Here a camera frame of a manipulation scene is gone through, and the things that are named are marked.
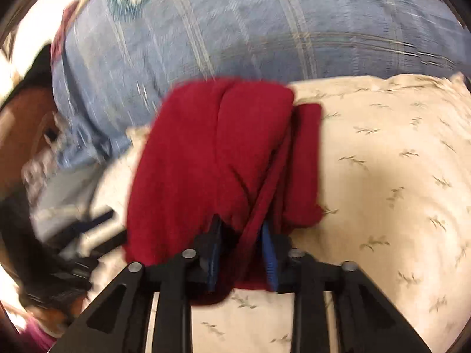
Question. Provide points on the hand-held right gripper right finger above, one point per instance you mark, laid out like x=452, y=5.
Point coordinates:
x=269, y=261

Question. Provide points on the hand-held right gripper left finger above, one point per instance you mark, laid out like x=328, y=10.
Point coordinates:
x=215, y=264

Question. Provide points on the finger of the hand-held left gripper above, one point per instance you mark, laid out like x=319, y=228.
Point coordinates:
x=92, y=222
x=106, y=244

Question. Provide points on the dark red garment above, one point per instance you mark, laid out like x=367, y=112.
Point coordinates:
x=206, y=154

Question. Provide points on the pale blue cloth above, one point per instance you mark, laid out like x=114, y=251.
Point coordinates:
x=62, y=187

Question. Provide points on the brown wooden furniture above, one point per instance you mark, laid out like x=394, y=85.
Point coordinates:
x=22, y=136

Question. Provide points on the cream leaf-print bedsheet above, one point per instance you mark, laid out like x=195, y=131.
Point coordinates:
x=386, y=176

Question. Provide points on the blue plaid quilt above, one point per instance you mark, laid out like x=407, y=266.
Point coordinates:
x=276, y=25

